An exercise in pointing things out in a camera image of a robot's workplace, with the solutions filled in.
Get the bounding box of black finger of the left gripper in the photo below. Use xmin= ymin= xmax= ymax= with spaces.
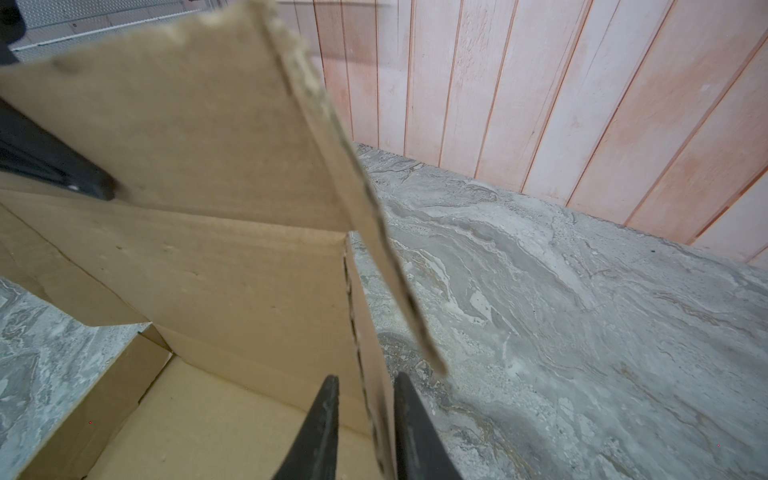
xmin=1 ymin=100 xmax=116 ymax=201

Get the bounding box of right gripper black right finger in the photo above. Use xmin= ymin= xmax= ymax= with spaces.
xmin=394 ymin=372 xmax=462 ymax=480

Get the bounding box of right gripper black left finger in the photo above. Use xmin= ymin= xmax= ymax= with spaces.
xmin=273 ymin=375 xmax=339 ymax=480

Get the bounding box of brown cardboard box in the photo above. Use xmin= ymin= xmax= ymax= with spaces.
xmin=1 ymin=1 xmax=446 ymax=479

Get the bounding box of white wire mesh shelf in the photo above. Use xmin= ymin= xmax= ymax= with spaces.
xmin=11 ymin=0 xmax=211 ymax=49

